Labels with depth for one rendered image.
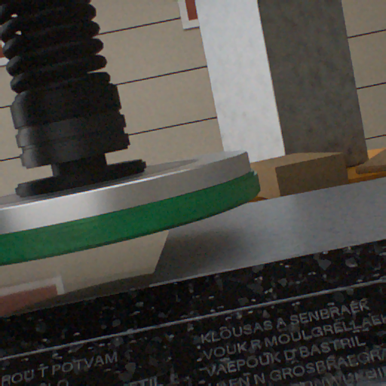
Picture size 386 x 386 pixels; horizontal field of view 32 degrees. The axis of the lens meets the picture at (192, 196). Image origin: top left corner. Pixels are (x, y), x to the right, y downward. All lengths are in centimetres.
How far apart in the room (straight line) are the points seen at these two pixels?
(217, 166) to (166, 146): 617
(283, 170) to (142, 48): 572
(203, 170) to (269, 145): 82
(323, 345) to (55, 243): 14
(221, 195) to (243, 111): 87
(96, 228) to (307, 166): 63
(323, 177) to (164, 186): 61
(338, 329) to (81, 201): 14
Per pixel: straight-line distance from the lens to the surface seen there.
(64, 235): 32
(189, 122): 657
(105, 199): 32
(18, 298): 41
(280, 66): 116
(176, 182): 34
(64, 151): 40
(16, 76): 42
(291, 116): 116
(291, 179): 92
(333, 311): 35
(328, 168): 93
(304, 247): 38
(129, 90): 656
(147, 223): 33
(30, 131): 41
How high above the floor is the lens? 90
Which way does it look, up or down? 5 degrees down
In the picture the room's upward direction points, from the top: 11 degrees counter-clockwise
